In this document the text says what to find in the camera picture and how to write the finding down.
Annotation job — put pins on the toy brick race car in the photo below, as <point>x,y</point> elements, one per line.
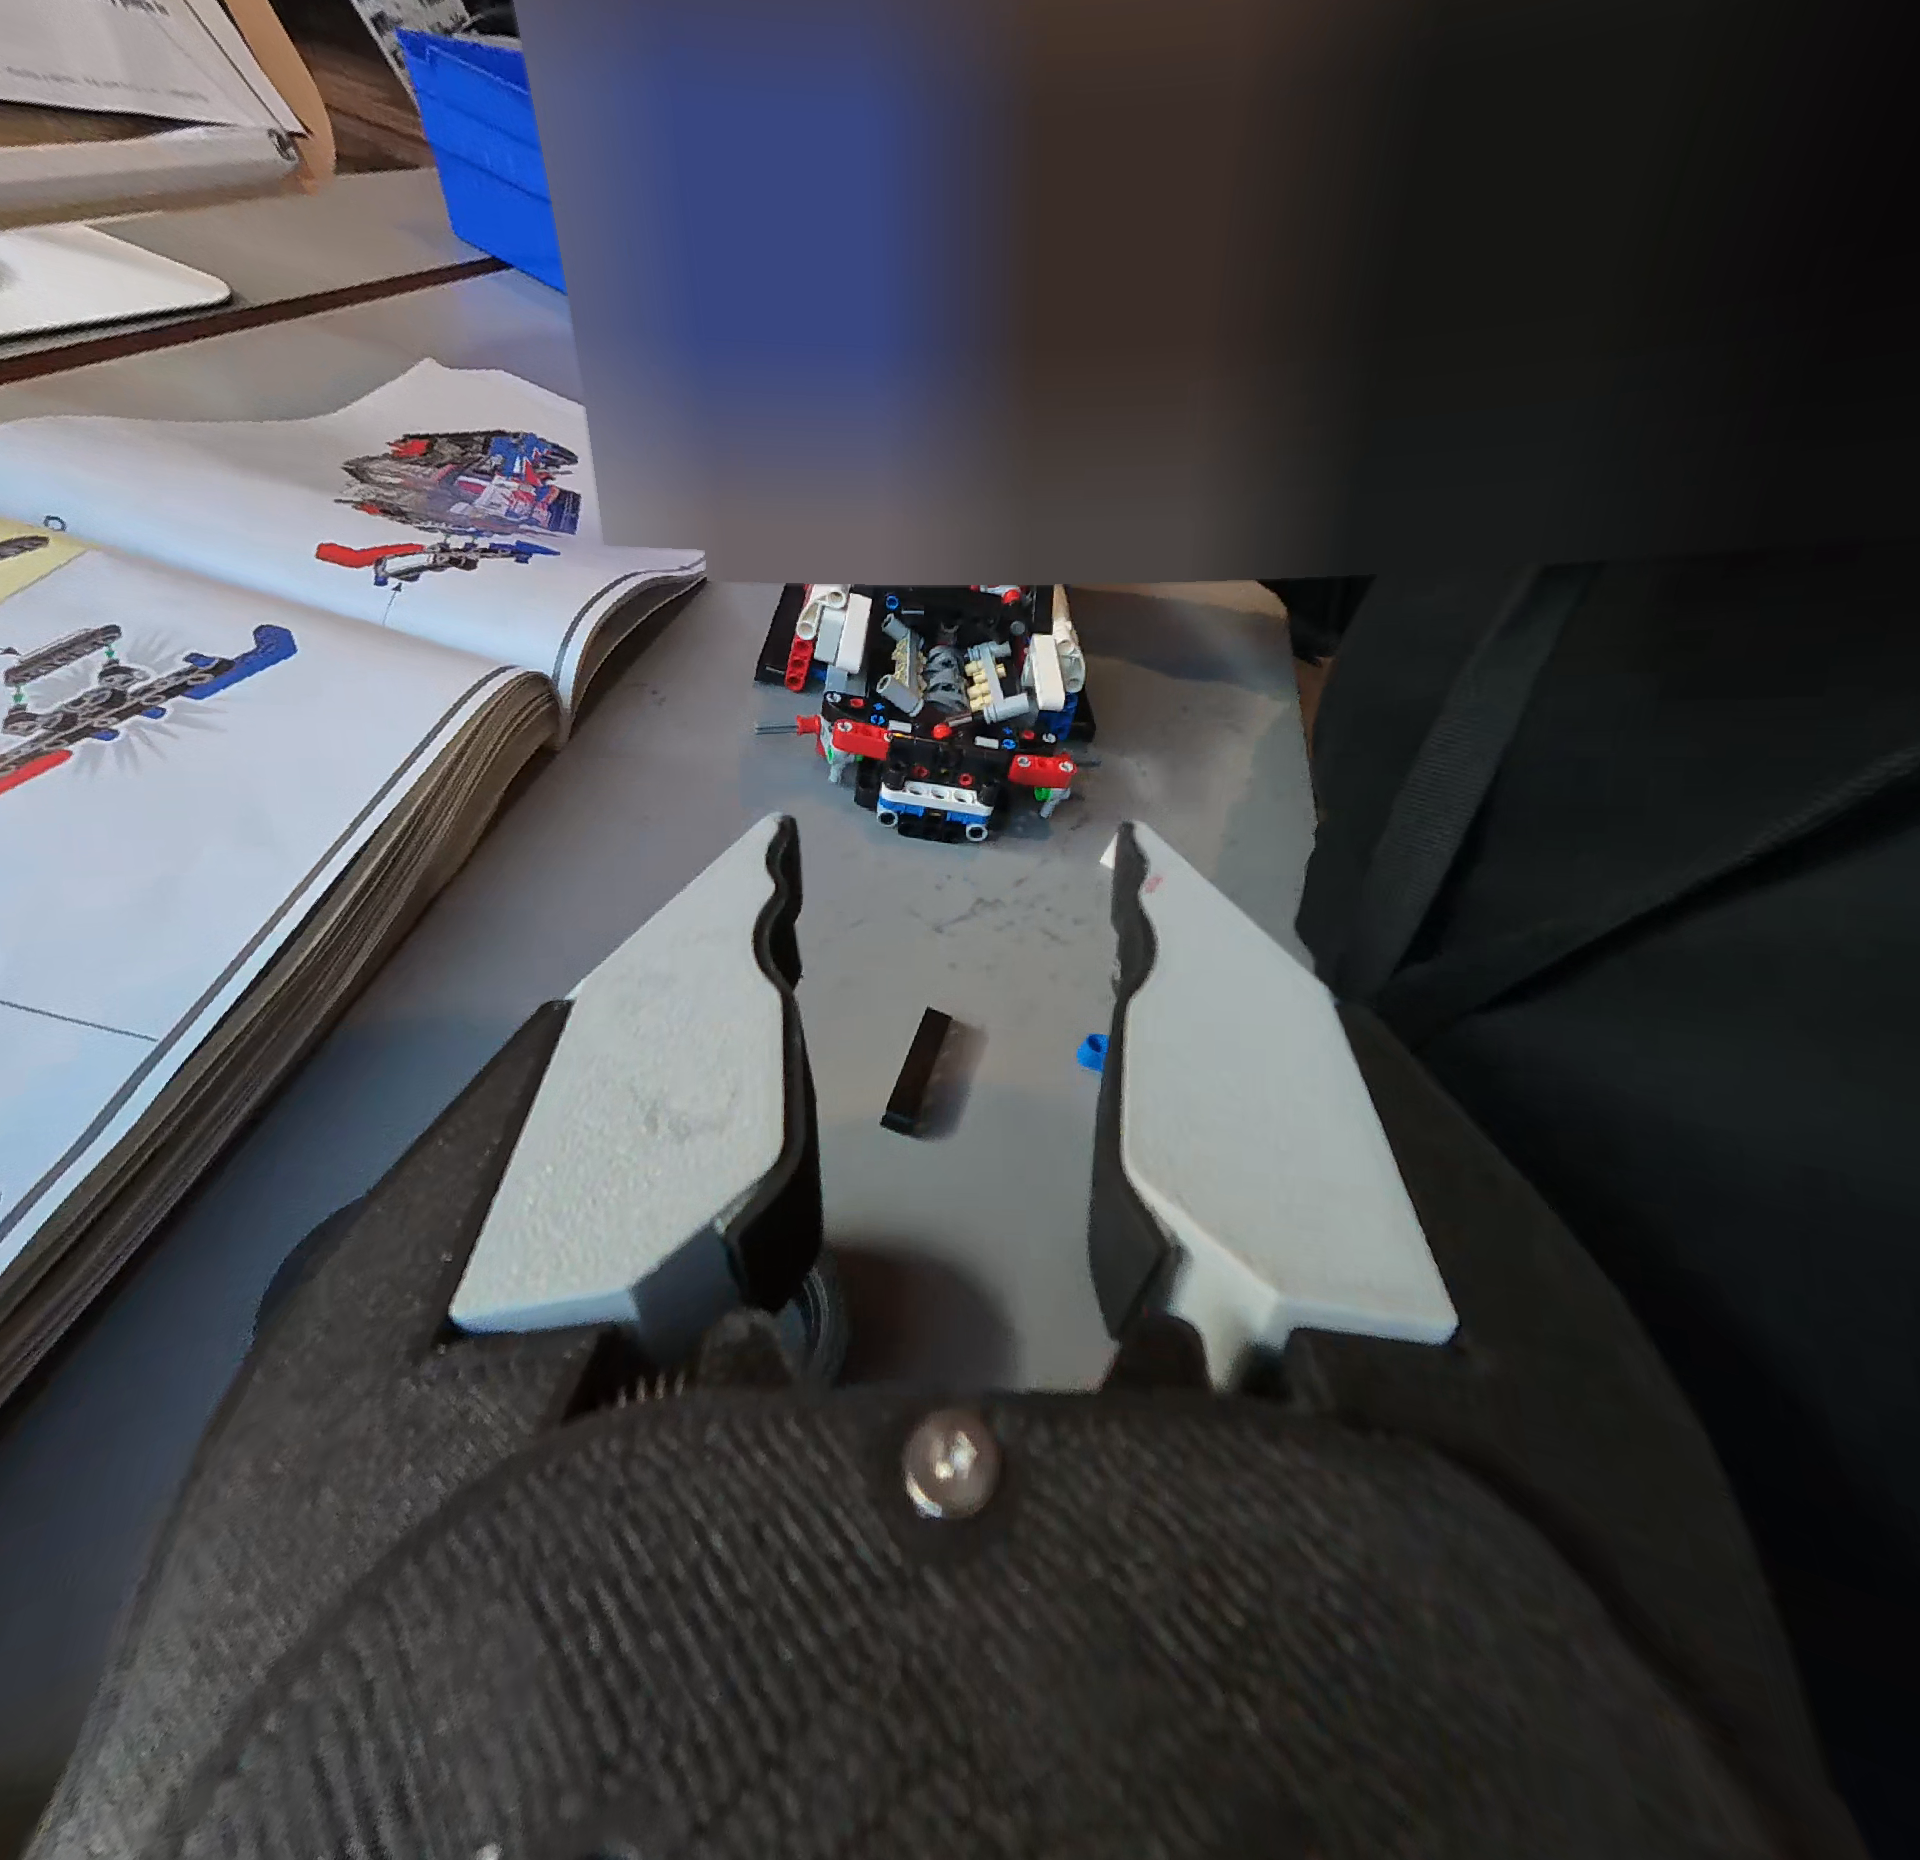
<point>945,704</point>

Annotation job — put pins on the black beam brick assembly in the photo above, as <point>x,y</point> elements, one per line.
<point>1091,1053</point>

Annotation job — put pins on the black straight beam piece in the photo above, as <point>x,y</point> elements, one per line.
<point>920,1073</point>

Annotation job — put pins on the instruction booklet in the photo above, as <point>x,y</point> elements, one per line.
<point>224,840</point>

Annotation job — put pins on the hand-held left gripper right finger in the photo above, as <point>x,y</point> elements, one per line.
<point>1261,1124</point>

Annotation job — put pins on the blue plastic bin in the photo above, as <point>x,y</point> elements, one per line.
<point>480,134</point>

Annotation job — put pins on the black rubber toy tire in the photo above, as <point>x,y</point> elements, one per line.
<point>822,1321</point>

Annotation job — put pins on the person's black-clothed body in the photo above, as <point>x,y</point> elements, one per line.
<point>1650,1065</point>

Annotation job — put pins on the printed brick instruction sheet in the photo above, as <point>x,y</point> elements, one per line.
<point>90,31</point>

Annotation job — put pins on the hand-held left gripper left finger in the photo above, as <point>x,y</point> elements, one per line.
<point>660,1110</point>

